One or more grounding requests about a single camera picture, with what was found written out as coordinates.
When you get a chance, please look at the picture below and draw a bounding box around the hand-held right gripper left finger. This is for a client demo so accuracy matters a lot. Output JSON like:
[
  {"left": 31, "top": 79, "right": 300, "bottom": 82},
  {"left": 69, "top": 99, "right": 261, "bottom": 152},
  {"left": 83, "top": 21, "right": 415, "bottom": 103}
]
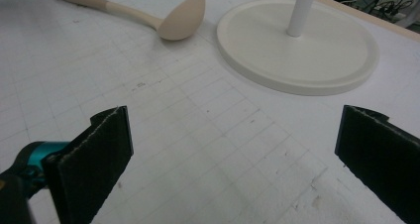
[{"left": 42, "top": 105, "right": 135, "bottom": 224}]

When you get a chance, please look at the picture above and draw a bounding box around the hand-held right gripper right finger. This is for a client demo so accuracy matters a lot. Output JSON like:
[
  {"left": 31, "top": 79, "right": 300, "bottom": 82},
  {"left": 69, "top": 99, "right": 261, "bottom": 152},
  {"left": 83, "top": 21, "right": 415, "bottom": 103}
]
[{"left": 334, "top": 104, "right": 420, "bottom": 224}]

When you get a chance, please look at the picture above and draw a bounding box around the beige soup ladle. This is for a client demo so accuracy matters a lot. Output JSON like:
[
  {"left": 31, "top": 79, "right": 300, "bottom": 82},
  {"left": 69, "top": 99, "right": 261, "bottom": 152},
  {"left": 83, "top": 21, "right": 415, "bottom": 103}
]
[{"left": 54, "top": 0, "right": 207, "bottom": 42}]

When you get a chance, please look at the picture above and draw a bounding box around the white round stand with pole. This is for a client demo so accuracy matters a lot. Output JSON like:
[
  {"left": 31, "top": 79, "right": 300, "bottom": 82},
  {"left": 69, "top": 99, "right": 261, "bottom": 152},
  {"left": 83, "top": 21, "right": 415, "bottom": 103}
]
[{"left": 216, "top": 0, "right": 380, "bottom": 96}]

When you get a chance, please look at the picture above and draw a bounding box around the dark cables and equipment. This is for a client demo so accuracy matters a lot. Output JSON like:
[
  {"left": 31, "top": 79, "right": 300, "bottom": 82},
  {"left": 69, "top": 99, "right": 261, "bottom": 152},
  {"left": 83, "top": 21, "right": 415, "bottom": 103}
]
[{"left": 317, "top": 0, "right": 420, "bottom": 34}]

